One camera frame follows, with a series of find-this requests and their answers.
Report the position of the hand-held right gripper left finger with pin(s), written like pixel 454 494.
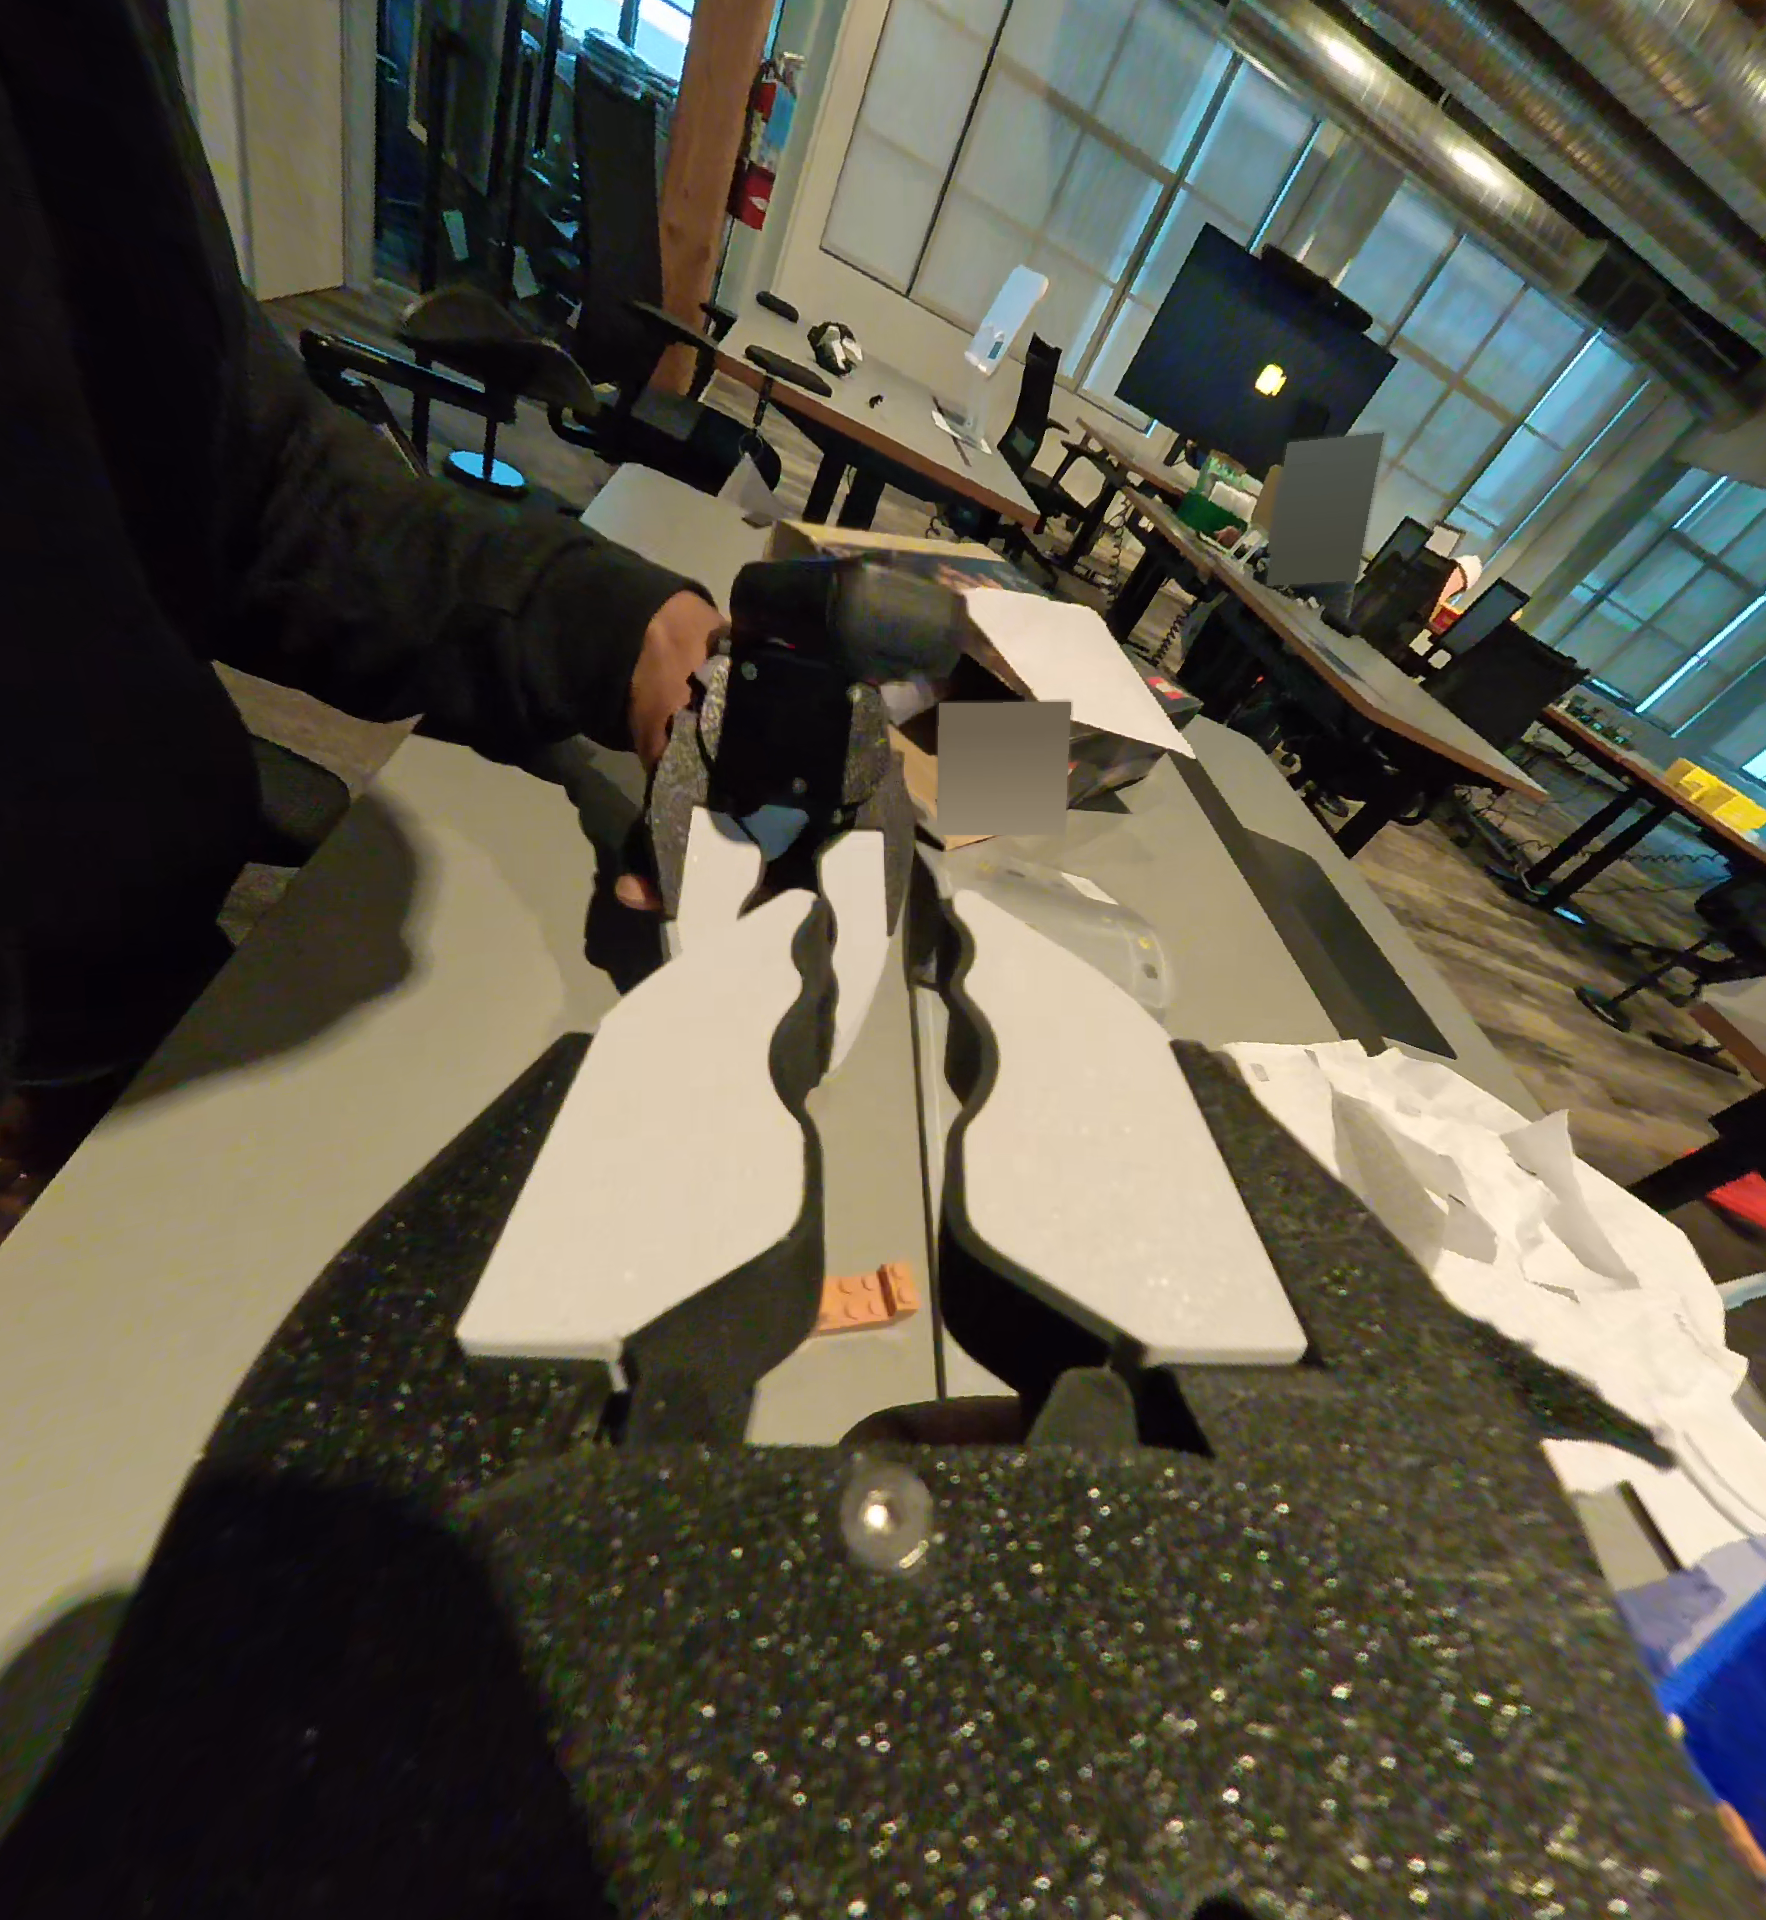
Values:
pixel 643 1185

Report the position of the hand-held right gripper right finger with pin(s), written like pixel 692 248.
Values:
pixel 1107 1185

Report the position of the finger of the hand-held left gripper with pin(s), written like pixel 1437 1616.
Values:
pixel 710 886
pixel 861 930

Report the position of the orange toy wedge plate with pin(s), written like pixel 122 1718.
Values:
pixel 867 1299

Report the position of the person's left forearm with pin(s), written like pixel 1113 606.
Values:
pixel 448 600

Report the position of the grey desk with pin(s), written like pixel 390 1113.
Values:
pixel 150 1276

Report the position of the person's left hand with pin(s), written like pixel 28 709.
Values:
pixel 667 677

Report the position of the grey instruction booklet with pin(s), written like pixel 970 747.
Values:
pixel 1062 930

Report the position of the printed cardboard box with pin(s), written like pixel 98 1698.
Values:
pixel 1062 645

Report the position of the wood-edged office table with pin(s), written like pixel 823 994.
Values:
pixel 1604 743
pixel 1364 677
pixel 898 414

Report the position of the white crumpled paper bags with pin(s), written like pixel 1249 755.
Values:
pixel 1499 1231

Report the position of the black office chair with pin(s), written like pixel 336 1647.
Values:
pixel 479 322
pixel 1035 406

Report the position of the white standing device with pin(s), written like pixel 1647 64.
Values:
pixel 1012 316

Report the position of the red fire extinguisher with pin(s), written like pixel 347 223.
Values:
pixel 752 179

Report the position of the yellow bin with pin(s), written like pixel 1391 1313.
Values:
pixel 1725 796

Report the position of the person's black jacket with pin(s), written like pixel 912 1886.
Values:
pixel 43 525

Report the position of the black wall screen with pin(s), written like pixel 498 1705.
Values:
pixel 1227 344

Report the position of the wooden post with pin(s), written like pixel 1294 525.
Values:
pixel 710 152

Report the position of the metal ceiling duct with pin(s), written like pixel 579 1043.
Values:
pixel 1423 143

